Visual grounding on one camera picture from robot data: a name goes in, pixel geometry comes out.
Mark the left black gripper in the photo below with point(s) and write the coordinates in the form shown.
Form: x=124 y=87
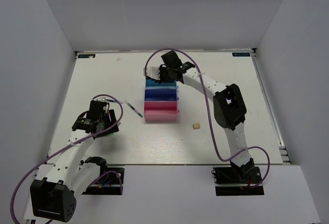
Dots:
x=112 y=117

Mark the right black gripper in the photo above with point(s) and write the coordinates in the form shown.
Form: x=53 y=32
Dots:
x=161 y=70

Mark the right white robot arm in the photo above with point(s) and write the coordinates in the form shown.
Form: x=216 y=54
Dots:
x=224 y=104

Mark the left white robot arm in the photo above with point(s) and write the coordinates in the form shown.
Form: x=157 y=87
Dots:
x=55 y=196

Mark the light blue bin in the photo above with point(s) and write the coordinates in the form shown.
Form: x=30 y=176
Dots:
x=150 y=84

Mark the dark blue bin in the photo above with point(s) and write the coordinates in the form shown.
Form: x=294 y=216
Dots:
x=161 y=95

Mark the green gel pen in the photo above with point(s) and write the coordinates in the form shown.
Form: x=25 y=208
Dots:
x=133 y=108

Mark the pink bin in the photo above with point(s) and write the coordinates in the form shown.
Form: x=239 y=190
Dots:
x=161 y=111

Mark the small tan eraser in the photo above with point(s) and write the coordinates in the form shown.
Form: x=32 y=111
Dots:
x=196 y=126

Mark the left corner label sticker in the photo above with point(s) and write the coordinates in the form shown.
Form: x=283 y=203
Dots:
x=86 y=56

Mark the corner label sticker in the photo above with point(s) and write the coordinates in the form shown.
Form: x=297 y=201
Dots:
x=241 y=54
x=86 y=56

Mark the right corner label sticker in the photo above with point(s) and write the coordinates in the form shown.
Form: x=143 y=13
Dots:
x=241 y=54

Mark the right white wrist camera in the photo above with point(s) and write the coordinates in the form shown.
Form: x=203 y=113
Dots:
x=152 y=72

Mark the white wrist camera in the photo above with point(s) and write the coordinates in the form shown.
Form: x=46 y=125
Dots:
x=102 y=99
x=152 y=72

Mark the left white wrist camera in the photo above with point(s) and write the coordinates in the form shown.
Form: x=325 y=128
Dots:
x=102 y=99

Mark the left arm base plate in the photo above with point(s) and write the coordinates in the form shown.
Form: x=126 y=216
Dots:
x=110 y=184

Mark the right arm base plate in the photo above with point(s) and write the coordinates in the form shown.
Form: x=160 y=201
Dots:
x=228 y=183

